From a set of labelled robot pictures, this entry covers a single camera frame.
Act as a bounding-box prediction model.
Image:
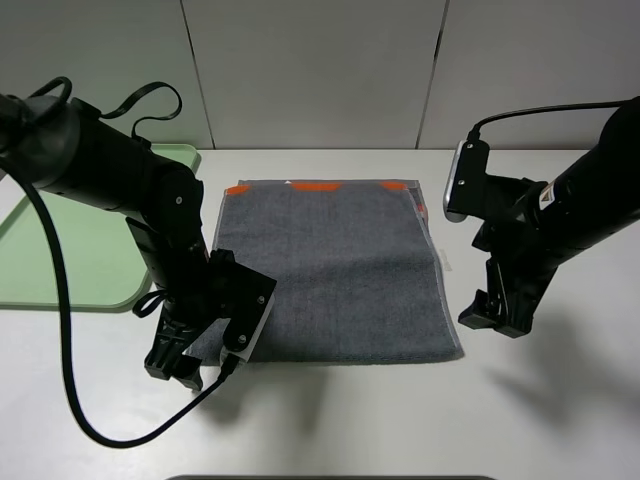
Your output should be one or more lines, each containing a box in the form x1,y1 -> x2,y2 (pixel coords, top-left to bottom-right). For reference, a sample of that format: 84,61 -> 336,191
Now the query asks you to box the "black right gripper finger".
493,294 -> 538,337
458,290 -> 500,329

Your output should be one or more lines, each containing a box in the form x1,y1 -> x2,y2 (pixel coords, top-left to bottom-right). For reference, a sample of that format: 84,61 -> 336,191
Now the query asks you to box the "black camera cable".
0,75 -> 246,449
467,99 -> 631,144

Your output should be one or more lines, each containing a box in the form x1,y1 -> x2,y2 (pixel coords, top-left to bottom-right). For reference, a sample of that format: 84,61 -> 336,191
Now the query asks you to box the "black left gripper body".
158,248 -> 234,330

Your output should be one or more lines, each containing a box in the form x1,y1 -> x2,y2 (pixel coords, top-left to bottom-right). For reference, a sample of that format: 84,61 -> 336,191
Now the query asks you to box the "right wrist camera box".
443,140 -> 489,223

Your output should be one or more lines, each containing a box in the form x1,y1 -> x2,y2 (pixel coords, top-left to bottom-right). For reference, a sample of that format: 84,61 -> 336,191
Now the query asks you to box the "black left camera cable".
0,75 -> 246,449

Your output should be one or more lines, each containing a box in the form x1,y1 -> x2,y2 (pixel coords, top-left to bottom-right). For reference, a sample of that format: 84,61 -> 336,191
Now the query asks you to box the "grey towel with orange pattern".
214,180 -> 463,365

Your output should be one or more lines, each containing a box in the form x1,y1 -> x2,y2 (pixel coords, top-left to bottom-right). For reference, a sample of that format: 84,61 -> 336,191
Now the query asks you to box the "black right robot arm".
443,98 -> 639,338

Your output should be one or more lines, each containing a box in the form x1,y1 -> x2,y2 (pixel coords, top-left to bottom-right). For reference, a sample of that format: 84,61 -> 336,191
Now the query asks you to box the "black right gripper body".
473,220 -> 560,320

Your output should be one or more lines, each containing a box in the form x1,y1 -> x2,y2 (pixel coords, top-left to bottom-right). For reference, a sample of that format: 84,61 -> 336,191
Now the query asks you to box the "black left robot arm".
1,93 -> 238,391

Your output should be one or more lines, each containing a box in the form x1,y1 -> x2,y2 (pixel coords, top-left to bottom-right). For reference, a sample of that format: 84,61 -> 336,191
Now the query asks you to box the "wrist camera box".
443,140 -> 489,223
219,263 -> 277,363

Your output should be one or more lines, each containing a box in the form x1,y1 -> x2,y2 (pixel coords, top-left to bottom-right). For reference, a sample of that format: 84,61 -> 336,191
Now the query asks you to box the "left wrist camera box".
219,263 -> 277,363

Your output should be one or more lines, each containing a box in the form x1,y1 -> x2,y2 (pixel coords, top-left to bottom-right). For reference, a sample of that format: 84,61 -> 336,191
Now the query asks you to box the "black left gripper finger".
177,355 -> 203,391
144,319 -> 185,379

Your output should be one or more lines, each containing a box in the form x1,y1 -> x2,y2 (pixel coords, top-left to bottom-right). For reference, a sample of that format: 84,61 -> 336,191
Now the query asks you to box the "light green plastic tray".
0,142 -> 202,314

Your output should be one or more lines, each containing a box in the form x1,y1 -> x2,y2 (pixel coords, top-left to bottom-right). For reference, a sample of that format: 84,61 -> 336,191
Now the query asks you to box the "black right camera cable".
467,99 -> 631,144

